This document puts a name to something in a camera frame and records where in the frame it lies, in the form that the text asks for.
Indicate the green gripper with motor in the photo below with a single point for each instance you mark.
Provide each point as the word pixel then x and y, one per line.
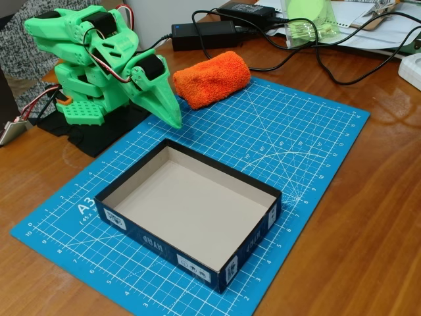
pixel 154 86

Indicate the orange fluffy towel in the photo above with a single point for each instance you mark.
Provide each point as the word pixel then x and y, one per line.
pixel 210 80

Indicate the green 3D-printed robot arm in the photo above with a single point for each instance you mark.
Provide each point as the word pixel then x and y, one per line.
pixel 79 52

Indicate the large black power adapter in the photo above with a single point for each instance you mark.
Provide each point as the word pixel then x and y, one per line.
pixel 204 34

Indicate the orange plastic clip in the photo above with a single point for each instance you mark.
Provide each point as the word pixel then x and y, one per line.
pixel 65 100

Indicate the dark blue cardboard box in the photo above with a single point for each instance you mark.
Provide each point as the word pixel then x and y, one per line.
pixel 187 204

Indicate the slim black power adapter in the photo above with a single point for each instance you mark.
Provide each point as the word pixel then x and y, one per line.
pixel 246 10

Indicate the blue A3 cutting mat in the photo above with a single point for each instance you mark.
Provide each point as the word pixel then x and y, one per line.
pixel 296 131

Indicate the silver controller board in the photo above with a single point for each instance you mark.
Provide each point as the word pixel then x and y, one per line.
pixel 11 131

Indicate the grey knitted fabric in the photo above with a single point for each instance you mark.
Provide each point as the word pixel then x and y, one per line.
pixel 19 46

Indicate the green transparent plastic bag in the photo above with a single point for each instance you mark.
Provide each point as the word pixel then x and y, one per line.
pixel 309 23

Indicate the white paper sheets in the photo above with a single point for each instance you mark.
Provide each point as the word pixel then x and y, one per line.
pixel 371 39

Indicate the brown clipboard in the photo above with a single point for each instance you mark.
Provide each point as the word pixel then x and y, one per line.
pixel 370 24

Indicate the metal clipboard clip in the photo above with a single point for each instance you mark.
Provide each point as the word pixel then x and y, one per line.
pixel 378 8

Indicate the white moulded foam block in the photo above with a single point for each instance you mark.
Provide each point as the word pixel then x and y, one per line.
pixel 411 70

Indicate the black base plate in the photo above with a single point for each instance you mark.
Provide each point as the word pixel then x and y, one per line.
pixel 95 140

